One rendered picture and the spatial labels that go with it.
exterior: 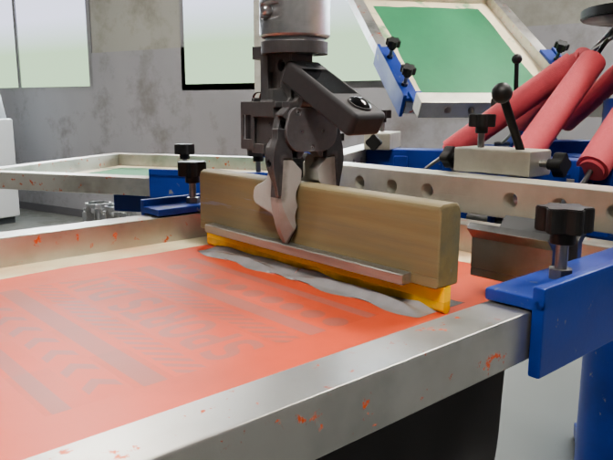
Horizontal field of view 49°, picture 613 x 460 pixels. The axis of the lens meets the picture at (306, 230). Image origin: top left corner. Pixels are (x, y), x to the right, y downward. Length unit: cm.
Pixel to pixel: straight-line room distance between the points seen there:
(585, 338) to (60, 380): 40
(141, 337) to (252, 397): 22
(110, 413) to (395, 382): 17
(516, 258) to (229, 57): 505
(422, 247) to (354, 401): 24
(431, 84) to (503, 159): 114
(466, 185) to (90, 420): 65
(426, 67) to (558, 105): 99
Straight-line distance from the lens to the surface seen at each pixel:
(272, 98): 74
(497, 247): 65
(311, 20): 70
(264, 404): 35
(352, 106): 65
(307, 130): 71
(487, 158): 99
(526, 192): 90
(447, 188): 96
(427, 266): 60
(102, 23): 673
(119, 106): 653
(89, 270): 79
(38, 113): 752
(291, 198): 70
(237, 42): 555
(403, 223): 61
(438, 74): 216
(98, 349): 55
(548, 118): 122
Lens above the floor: 114
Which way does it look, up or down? 11 degrees down
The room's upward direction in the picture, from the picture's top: straight up
